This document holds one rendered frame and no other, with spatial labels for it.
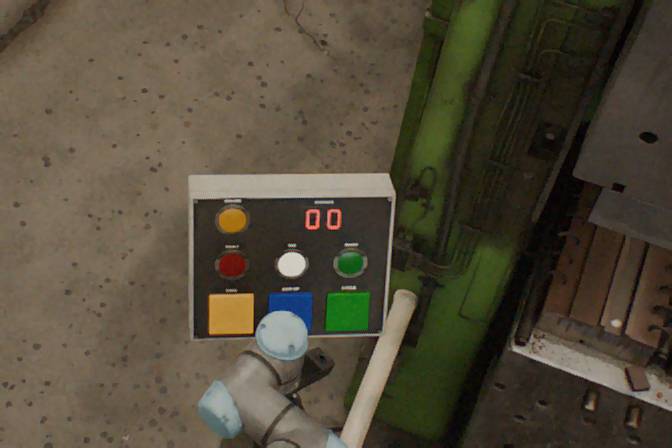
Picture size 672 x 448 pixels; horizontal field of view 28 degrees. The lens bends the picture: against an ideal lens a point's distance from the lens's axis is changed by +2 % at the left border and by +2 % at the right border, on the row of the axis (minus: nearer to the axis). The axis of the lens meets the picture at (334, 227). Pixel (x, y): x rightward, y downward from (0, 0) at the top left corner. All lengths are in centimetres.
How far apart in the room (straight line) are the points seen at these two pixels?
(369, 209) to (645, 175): 46
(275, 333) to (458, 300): 84
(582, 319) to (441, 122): 43
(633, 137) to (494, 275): 71
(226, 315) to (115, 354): 113
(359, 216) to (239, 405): 45
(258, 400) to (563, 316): 70
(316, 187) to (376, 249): 15
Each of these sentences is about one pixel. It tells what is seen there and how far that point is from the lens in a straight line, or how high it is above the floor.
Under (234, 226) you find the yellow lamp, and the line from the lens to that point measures 215.
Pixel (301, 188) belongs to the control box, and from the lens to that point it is 216.
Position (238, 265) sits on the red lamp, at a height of 109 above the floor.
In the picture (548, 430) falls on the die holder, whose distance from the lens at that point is 260.
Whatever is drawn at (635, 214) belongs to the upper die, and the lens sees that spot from 208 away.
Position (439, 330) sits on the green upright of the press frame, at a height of 54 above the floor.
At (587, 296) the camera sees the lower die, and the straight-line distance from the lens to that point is 238.
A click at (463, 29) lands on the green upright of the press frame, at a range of 207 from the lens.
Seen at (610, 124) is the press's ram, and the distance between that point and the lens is 193.
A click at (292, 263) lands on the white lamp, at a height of 109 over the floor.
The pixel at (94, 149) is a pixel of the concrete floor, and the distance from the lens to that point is 366.
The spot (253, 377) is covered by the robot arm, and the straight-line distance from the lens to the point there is 189.
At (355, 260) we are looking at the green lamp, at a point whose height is 110.
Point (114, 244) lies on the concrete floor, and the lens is 349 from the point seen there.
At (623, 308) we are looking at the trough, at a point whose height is 99.
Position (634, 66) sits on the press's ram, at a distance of 184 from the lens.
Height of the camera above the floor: 297
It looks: 57 degrees down
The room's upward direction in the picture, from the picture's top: 11 degrees clockwise
